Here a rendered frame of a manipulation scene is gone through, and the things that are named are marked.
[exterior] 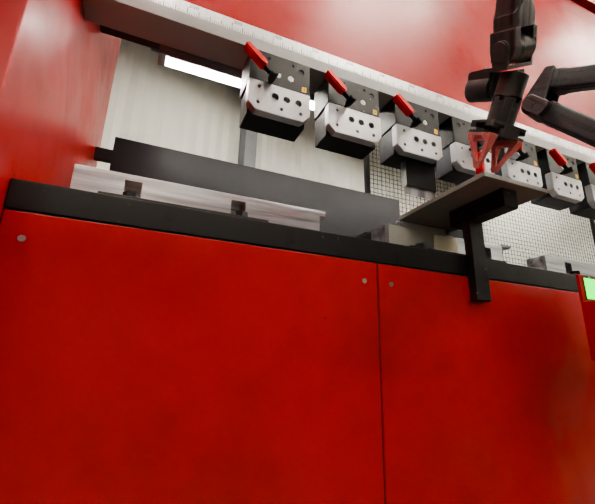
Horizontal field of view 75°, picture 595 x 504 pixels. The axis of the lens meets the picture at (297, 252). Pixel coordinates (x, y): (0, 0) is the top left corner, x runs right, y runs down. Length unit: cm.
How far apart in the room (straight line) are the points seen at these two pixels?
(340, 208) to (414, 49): 61
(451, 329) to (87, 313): 65
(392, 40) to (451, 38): 25
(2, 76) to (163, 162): 84
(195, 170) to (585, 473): 133
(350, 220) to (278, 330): 98
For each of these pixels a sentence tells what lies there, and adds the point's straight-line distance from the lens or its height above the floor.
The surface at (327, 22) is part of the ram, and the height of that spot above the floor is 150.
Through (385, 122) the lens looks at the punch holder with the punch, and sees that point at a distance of 114.
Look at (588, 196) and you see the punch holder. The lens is 165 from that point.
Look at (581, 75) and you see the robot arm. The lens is 128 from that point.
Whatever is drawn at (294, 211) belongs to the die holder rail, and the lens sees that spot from 84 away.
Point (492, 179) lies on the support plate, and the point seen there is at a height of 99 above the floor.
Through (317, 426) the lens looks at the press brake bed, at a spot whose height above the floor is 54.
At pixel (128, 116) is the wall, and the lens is 577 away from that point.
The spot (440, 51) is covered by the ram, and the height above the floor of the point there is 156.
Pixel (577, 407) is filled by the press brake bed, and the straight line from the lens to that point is 111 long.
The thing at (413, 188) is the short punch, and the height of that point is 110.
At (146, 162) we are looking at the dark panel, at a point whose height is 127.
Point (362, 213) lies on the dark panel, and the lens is 161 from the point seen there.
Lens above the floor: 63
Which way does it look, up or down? 17 degrees up
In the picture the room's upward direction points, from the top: 1 degrees clockwise
